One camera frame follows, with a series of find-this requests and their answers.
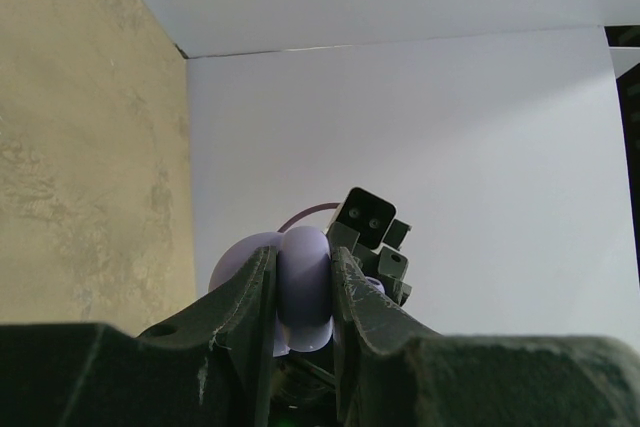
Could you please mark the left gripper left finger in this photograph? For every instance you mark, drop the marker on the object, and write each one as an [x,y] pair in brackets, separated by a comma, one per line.
[207,365]

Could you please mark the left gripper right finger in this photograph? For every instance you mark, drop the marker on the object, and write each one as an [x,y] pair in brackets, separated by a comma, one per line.
[390,370]

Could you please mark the purple earbud one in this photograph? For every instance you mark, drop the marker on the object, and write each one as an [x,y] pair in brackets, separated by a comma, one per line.
[375,288]

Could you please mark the purple earbud charging case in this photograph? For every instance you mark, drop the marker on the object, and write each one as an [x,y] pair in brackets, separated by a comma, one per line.
[303,285]

